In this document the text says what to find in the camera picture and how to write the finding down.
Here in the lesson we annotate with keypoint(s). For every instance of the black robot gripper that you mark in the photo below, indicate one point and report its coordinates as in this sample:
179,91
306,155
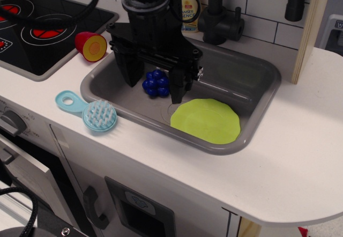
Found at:
154,35

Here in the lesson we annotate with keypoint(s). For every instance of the blue toy blueberry cluster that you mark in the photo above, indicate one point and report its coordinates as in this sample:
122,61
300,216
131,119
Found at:
156,84

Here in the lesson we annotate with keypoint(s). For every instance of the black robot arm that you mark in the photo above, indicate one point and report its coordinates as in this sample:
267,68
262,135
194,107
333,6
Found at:
153,34

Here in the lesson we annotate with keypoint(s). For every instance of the lime green plastic plate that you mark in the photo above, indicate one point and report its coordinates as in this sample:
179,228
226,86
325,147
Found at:
207,119

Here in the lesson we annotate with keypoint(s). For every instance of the red yellow toy fruit half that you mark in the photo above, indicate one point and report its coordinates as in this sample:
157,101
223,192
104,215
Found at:
92,46

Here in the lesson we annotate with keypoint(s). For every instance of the light blue scrub brush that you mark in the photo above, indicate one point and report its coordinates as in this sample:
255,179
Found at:
98,116

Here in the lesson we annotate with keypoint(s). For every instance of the yellow dish soap bottle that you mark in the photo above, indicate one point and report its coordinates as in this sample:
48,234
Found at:
189,9

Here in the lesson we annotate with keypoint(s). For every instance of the black toy faucet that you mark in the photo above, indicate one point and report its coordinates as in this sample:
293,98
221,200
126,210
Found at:
219,25

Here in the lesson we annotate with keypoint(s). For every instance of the black toy stove top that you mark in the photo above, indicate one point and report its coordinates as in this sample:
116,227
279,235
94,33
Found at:
35,53

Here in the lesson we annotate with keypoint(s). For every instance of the grey dishwasher panel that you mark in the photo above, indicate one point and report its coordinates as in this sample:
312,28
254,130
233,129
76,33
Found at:
139,213

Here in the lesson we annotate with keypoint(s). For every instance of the grey oven knob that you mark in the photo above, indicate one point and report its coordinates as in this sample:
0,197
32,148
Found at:
12,123

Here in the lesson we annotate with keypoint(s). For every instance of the wooden shelf side panel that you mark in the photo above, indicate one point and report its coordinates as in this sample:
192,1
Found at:
312,25

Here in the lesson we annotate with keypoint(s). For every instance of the grey cabinet door handle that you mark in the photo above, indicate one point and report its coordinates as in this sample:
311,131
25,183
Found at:
89,199

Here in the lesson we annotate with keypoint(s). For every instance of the grey oven door handle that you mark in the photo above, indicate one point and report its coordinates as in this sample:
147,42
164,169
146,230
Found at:
6,157

